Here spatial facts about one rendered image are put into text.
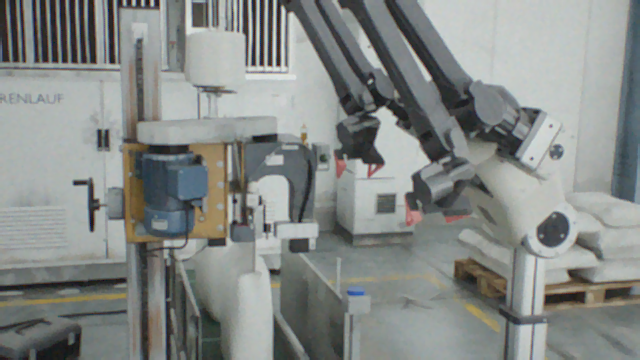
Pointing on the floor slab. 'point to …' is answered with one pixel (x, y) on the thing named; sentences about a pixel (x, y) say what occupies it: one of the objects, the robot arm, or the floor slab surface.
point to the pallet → (587, 292)
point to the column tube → (138, 143)
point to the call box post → (355, 336)
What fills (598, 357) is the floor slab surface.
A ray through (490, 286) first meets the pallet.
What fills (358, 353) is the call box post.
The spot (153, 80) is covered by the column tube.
